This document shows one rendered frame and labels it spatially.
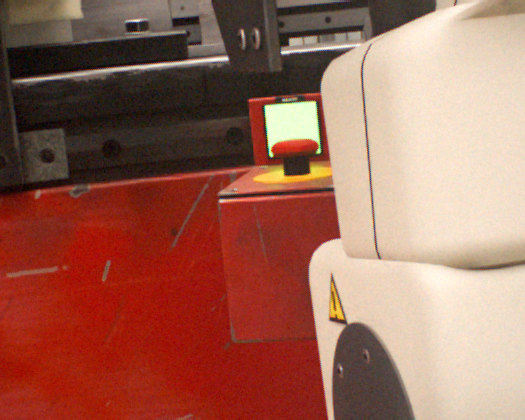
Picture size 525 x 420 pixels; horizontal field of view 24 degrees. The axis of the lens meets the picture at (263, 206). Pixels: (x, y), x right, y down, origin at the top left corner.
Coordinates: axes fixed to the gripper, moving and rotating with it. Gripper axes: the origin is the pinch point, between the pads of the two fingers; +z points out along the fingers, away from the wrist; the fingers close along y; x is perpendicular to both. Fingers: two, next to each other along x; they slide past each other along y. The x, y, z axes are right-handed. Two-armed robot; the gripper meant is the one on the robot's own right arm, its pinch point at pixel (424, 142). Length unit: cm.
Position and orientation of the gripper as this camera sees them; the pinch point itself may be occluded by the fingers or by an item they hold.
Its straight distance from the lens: 95.4
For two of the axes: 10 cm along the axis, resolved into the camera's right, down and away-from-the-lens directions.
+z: 1.7, 8.9, 4.1
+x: -9.9, 1.5, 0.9
